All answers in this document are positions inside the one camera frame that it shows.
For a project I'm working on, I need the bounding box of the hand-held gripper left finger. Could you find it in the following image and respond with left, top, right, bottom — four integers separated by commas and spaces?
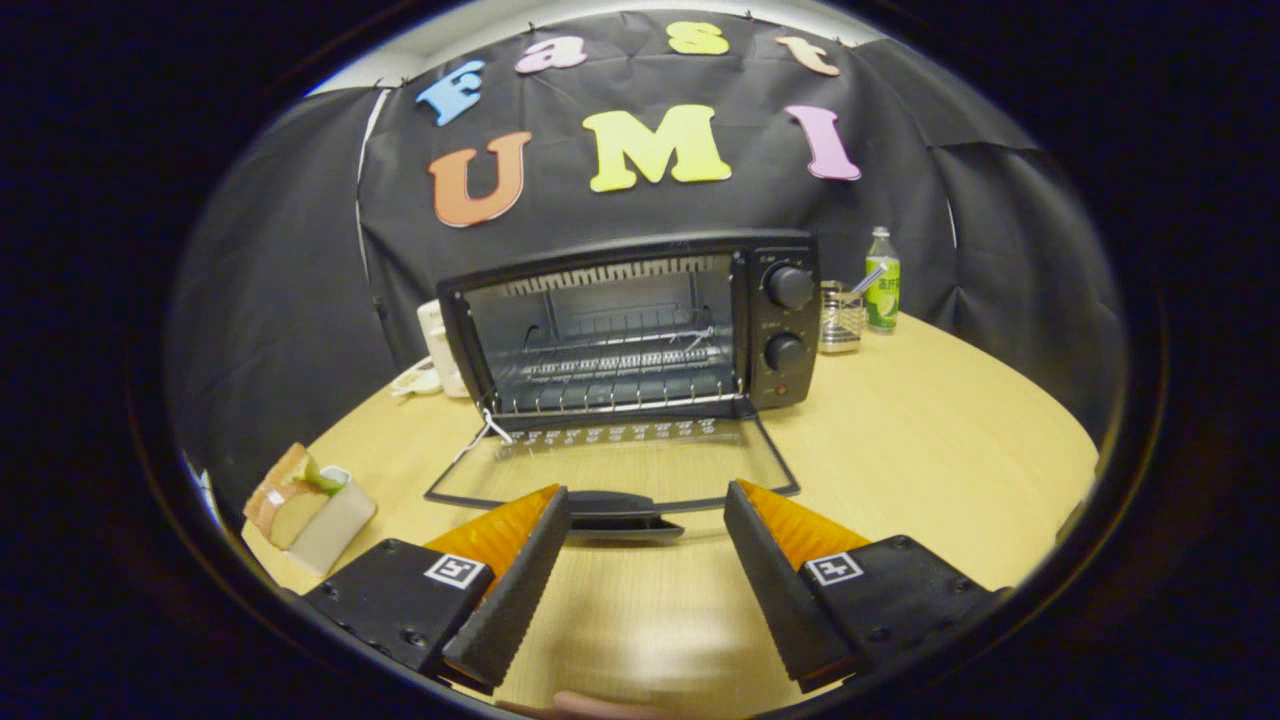
300, 485, 573, 693

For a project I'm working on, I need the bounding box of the white pop-up toaster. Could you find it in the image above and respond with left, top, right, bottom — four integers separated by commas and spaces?
417, 298, 471, 399

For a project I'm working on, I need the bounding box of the clear glass jar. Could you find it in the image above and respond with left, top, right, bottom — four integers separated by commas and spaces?
818, 280, 867, 355

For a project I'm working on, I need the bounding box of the toasted sandwich with lettuce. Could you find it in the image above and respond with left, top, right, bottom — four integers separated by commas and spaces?
243, 443, 347, 550

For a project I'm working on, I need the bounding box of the white toaster cord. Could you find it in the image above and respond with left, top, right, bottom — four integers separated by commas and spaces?
390, 360, 444, 398

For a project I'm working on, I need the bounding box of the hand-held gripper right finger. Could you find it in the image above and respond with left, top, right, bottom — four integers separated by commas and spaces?
723, 480, 1009, 695

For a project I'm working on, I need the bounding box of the white string tie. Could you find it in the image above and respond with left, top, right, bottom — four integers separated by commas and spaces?
455, 406, 515, 471

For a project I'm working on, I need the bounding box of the green label drink bottle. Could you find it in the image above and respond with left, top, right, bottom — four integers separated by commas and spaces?
865, 226, 902, 335

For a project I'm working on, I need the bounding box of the black backdrop cloth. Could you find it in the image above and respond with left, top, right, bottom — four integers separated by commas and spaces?
163, 10, 1133, 521

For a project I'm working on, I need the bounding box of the black toaster oven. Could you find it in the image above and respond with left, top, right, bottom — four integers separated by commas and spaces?
425, 232, 823, 546

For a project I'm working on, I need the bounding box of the white plastic sandwich holder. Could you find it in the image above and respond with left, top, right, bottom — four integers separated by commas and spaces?
285, 465, 379, 578

